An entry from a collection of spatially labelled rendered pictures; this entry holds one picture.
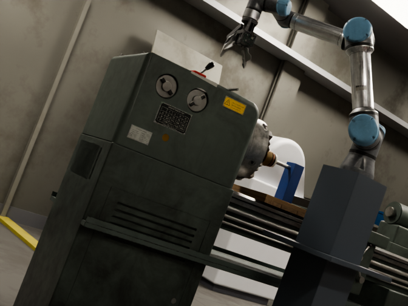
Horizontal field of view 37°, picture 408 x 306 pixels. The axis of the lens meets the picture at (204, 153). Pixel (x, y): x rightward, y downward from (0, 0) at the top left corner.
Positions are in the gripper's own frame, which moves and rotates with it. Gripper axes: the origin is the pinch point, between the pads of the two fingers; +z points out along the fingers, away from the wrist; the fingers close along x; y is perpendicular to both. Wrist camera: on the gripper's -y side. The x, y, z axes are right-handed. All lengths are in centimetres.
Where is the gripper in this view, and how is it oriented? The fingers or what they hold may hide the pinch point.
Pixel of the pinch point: (231, 62)
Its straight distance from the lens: 277.0
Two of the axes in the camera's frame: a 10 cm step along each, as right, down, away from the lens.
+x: 8.2, 3.4, 4.5
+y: 4.4, 1.1, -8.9
